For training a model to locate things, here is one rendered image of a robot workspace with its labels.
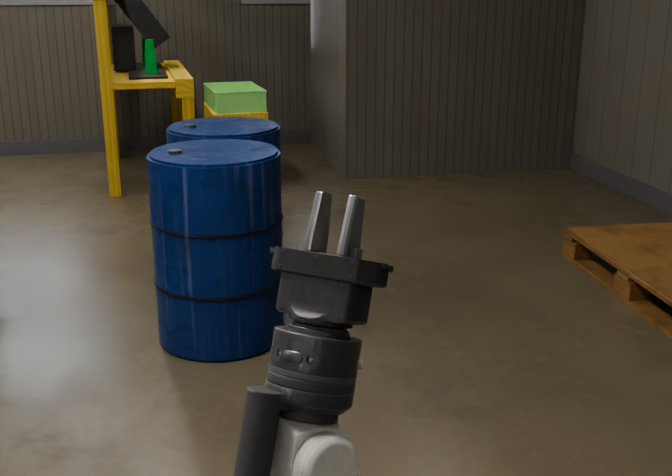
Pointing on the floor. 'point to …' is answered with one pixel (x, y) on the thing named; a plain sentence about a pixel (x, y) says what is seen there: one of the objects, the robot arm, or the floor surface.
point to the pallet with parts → (628, 264)
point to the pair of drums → (216, 236)
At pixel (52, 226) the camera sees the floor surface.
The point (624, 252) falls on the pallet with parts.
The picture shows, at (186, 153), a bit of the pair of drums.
